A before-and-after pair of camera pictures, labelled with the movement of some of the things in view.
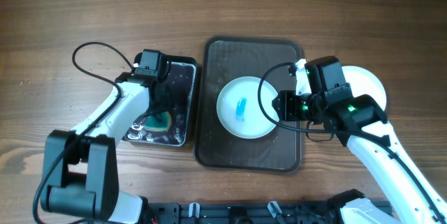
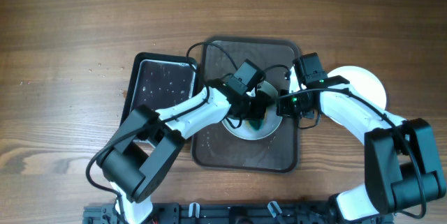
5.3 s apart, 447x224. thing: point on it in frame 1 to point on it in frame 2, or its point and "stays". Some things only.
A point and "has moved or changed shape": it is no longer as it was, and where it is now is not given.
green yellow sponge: x=160 y=122 has moved or changed shape
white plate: x=363 y=83 stays
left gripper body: x=165 y=102 to x=254 y=107
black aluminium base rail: x=242 y=213 stays
